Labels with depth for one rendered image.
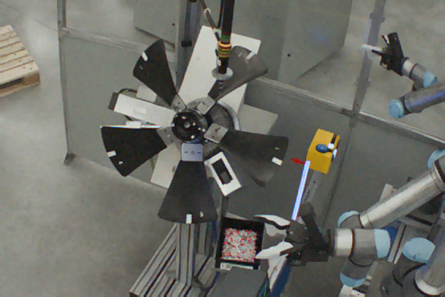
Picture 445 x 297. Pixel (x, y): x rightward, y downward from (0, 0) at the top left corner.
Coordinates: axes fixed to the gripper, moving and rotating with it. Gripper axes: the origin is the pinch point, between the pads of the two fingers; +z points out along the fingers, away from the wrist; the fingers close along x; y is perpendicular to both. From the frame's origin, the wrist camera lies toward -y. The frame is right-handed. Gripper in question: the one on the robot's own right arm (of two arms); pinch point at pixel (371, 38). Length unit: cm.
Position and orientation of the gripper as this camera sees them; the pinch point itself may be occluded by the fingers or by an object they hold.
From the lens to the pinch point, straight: 232.7
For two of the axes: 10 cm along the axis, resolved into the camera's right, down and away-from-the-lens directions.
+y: 0.3, 7.1, 7.0
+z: -6.1, -5.4, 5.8
